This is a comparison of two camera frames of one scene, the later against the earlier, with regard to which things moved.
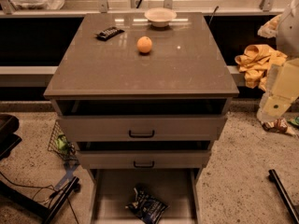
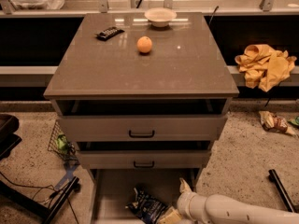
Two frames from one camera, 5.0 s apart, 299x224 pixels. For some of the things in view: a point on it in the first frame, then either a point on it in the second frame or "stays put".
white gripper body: x=288 y=34 → x=184 y=202
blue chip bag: x=149 y=209 stays put
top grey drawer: x=142 y=128 stays put
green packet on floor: x=295 y=121 stays put
